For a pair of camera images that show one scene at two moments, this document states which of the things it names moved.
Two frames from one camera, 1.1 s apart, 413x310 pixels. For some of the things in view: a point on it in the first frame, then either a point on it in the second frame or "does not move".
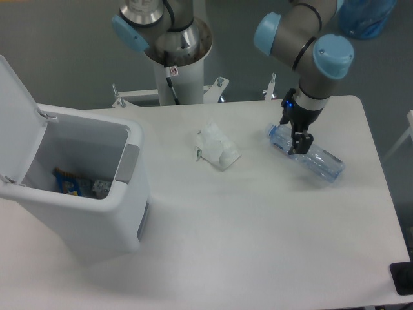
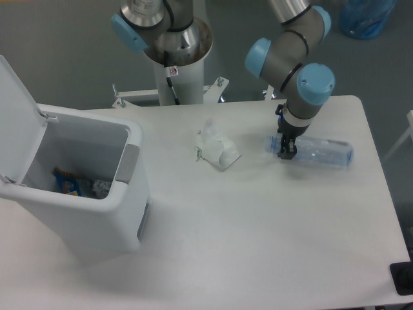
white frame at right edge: [410, 132] does not move
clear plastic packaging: [214, 146] does not move
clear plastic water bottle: [322, 163] -> [314, 150]
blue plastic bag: [364, 19] does not move
